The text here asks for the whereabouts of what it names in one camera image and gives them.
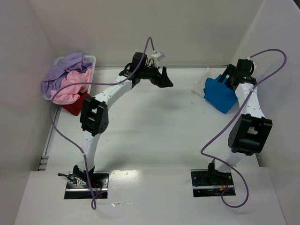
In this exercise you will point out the metal table edge bracket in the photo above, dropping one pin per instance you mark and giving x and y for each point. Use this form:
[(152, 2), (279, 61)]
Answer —
[(43, 163)]

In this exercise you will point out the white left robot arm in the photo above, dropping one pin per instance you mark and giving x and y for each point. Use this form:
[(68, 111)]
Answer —
[(94, 115)]

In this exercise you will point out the white plastic laundry basket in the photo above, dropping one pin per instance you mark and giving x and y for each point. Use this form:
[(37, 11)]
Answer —
[(92, 63)]

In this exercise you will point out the lavender t shirt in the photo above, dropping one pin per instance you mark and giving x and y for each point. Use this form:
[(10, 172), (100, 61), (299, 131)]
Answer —
[(63, 70)]

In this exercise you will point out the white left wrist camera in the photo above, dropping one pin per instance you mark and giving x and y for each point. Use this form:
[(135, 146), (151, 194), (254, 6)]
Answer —
[(157, 57)]

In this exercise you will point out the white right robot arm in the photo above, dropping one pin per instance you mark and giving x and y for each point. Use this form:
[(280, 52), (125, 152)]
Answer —
[(252, 128)]

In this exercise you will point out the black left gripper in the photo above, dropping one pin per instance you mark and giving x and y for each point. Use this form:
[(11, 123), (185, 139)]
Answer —
[(158, 78)]

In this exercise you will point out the red t shirt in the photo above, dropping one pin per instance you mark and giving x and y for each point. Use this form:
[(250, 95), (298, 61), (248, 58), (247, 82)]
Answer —
[(76, 107)]

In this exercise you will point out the pink t shirt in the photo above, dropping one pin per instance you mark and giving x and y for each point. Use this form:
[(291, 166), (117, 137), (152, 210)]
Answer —
[(76, 84)]

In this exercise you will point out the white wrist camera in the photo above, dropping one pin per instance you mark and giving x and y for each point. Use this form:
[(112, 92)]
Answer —
[(157, 57), (254, 65)]

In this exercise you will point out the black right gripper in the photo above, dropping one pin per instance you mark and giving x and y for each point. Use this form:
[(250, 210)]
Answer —
[(228, 73)]

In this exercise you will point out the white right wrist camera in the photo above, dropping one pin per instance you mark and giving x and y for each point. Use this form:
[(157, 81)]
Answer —
[(254, 65)]

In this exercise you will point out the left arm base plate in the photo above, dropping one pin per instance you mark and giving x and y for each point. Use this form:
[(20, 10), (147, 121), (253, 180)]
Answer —
[(79, 189)]

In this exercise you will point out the white folded t shirt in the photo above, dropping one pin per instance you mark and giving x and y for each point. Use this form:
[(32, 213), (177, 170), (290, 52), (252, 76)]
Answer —
[(199, 84)]

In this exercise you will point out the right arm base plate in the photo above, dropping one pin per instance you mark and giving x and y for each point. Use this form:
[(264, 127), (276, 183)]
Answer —
[(205, 186)]

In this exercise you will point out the blue t shirt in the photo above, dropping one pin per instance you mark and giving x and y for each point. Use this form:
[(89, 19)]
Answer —
[(219, 95)]

